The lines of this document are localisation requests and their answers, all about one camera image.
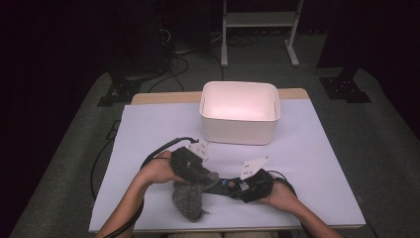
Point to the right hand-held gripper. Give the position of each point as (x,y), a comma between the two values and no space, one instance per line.
(261,186)

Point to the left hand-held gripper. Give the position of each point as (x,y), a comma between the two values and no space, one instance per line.
(185,163)

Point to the grey fuzzy cloth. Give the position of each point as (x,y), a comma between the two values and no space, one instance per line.
(188,201)

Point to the blue toy car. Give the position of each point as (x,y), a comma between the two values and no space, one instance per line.
(219,189)

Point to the white plastic bin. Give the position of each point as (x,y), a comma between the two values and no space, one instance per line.
(239,130)

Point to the person's right hand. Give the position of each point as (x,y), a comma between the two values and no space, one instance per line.
(282,198)

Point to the person's left hand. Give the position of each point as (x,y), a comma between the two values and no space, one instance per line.
(158,172)

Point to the white table mat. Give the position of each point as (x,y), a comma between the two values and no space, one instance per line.
(158,132)

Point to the wooden table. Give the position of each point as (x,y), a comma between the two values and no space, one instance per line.
(165,97)

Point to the black floor socket plate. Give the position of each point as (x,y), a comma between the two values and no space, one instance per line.
(114,130)

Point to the black stand base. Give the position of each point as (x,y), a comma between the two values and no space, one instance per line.
(345,89)
(120,91)

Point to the white metal stand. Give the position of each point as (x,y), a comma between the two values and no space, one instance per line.
(261,19)

